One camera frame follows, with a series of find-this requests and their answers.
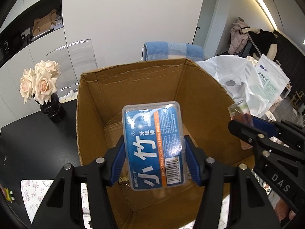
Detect cartoon boy figurine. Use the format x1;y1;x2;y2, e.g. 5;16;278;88
1;187;15;203

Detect cream artificial roses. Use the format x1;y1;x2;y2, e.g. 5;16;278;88
19;60;60;105

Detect gold binder clip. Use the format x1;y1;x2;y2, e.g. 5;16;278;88
118;176;130;191

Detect white green printed pouch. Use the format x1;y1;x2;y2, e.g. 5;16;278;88
254;54;290;104

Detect white plastic bag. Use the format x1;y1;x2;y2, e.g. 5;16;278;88
197;55;270;117

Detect blue checked towel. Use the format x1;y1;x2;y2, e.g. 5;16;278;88
142;41;204;61

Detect black vase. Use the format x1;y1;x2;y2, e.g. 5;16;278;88
40;93;66;123

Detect brown cardboard box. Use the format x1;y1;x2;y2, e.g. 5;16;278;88
76;58;253;228

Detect brown handbag on shelf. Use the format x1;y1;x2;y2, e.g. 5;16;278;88
31;9;62;37

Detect white patterned table mat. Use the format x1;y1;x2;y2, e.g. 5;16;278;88
20;179;91;227

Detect pile of clothes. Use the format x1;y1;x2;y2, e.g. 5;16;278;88
227;20;278;60

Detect blue dental floss pick box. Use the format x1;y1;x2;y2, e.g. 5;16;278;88
122;101;187;191

